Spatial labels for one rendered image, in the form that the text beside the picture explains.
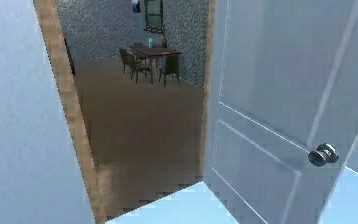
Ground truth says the dark brown dining chair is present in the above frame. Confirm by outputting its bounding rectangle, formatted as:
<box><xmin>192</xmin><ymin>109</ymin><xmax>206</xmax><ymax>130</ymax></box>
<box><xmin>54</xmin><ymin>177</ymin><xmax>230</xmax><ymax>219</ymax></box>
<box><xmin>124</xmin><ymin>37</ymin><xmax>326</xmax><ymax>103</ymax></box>
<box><xmin>158</xmin><ymin>54</ymin><xmax>181</xmax><ymax>88</ymax></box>
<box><xmin>118</xmin><ymin>47</ymin><xmax>131</xmax><ymax>75</ymax></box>
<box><xmin>126</xmin><ymin>52</ymin><xmax>152</xmax><ymax>84</ymax></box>

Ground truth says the dark brown dining table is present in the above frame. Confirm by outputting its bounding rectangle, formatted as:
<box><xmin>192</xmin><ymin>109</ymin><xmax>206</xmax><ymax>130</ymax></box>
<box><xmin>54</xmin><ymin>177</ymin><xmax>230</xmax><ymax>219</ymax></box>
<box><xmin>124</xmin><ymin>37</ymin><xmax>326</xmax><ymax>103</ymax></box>
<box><xmin>130</xmin><ymin>45</ymin><xmax>183</xmax><ymax>85</ymax></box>

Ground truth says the pale grey panelled room door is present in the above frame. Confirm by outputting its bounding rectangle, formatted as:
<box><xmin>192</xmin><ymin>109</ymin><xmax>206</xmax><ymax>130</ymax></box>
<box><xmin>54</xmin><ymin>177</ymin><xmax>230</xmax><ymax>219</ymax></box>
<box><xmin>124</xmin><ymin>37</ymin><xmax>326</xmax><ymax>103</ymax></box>
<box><xmin>202</xmin><ymin>0</ymin><xmax>358</xmax><ymax>224</ymax></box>

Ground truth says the dark framed window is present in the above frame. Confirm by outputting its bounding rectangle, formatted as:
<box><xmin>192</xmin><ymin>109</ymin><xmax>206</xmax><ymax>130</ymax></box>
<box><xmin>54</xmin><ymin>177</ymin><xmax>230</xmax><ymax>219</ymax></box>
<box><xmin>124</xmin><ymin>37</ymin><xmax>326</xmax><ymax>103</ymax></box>
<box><xmin>143</xmin><ymin>0</ymin><xmax>165</xmax><ymax>34</ymax></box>

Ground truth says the round silver door knob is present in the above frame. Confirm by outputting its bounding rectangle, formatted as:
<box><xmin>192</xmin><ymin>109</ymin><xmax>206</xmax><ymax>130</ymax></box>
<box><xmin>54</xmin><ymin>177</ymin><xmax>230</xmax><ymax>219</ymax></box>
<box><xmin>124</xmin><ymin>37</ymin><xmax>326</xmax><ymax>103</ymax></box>
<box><xmin>307</xmin><ymin>143</ymin><xmax>340</xmax><ymax>168</ymax></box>

